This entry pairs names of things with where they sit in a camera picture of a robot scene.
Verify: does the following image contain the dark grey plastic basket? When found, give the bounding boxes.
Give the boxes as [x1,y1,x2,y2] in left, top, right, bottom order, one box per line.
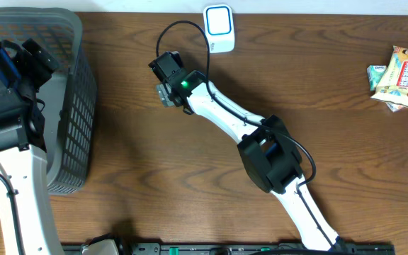
[0,7,98,196]

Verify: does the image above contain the orange wet wipes pack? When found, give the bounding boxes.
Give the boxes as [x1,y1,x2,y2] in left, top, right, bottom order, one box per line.
[370,45,408,108]

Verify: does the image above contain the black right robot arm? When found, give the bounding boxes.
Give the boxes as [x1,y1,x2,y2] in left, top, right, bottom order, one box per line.
[159,71,342,251]

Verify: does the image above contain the dark round-label can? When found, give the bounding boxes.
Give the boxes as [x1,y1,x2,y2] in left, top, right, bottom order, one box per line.
[156,84,175,108]

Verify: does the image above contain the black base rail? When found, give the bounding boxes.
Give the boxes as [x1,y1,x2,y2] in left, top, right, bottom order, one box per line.
[62,242,397,255]

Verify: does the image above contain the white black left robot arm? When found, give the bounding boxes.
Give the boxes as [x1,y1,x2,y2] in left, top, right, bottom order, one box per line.
[0,39,124,254]

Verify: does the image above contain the orange small snack pack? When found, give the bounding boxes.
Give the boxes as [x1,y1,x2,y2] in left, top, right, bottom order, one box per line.
[387,103,404,113]

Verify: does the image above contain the teal small tissue pack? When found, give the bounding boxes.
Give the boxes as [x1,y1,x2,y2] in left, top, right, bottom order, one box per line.
[367,65,387,91]

